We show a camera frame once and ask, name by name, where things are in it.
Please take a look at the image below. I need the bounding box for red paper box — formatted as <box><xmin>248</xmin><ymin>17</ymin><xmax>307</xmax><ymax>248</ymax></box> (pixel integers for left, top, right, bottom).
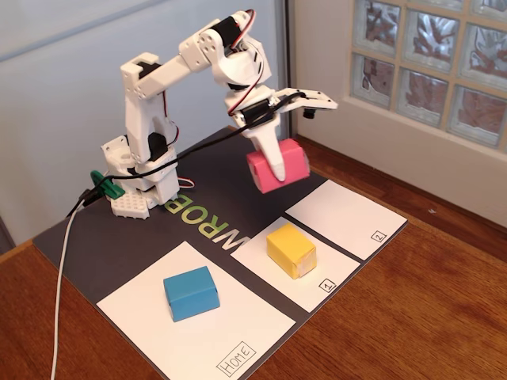
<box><xmin>245</xmin><ymin>137</ymin><xmax>311</xmax><ymax>195</ymax></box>

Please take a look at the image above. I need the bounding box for frosted sliding door panel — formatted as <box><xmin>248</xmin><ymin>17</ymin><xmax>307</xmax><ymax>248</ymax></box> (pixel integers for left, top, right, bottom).
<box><xmin>0</xmin><ymin>0</ymin><xmax>284</xmax><ymax>246</ymax></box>

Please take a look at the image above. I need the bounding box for black cable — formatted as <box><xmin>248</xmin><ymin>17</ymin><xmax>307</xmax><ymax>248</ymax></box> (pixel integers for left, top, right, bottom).
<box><xmin>65</xmin><ymin>91</ymin><xmax>308</xmax><ymax>219</ymax></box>

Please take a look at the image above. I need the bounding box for green clamp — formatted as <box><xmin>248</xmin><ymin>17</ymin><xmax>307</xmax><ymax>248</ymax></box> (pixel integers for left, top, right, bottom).
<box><xmin>90</xmin><ymin>169</ymin><xmax>127</xmax><ymax>199</ymax></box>

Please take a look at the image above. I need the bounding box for yellow paper box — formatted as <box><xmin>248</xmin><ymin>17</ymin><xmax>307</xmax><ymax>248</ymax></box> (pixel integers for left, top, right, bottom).
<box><xmin>265</xmin><ymin>222</ymin><xmax>318</xmax><ymax>281</ymax></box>

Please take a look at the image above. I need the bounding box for black mat with WROB print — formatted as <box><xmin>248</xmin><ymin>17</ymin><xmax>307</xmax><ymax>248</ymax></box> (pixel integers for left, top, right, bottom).
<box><xmin>32</xmin><ymin>126</ymin><xmax>410</xmax><ymax>380</ymax></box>

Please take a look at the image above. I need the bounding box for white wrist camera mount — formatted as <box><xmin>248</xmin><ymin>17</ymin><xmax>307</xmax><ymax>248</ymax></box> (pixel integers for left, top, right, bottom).
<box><xmin>275</xmin><ymin>87</ymin><xmax>338</xmax><ymax>120</ymax></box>

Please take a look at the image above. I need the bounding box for grey metal door frame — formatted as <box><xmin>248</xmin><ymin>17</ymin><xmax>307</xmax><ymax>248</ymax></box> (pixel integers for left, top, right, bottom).
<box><xmin>275</xmin><ymin>0</ymin><xmax>297</xmax><ymax>139</ymax></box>

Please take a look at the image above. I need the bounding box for white paper sheet marked 2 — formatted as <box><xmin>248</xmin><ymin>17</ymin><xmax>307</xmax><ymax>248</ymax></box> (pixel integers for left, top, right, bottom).
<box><xmin>284</xmin><ymin>179</ymin><xmax>399</xmax><ymax>262</ymax></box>

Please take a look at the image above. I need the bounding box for blue paper box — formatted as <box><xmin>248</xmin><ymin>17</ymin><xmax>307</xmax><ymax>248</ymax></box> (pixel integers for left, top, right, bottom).
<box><xmin>162</xmin><ymin>265</ymin><xmax>221</xmax><ymax>323</ymax></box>

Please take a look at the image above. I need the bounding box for white paper sheet marked 1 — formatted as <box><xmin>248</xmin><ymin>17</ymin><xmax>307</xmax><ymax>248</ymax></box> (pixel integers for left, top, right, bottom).
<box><xmin>230</xmin><ymin>216</ymin><xmax>361</xmax><ymax>314</ymax></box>

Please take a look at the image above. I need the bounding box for white paper sheet marked HOME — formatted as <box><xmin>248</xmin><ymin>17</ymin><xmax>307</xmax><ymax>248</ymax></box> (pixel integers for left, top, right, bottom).
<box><xmin>96</xmin><ymin>240</ymin><xmax>297</xmax><ymax>378</ymax></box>

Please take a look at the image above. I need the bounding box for glass block window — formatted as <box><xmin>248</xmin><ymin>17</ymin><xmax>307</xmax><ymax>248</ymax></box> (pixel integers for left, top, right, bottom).
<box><xmin>350</xmin><ymin>0</ymin><xmax>507</xmax><ymax>150</ymax></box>

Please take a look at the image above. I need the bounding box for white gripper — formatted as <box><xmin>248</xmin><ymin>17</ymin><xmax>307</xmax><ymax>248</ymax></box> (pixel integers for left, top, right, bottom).
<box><xmin>224</xmin><ymin>83</ymin><xmax>286</xmax><ymax>183</ymax></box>

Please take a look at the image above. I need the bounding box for white cable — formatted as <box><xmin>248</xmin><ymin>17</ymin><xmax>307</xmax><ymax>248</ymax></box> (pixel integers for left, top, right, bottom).
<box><xmin>49</xmin><ymin>203</ymin><xmax>86</xmax><ymax>380</ymax></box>

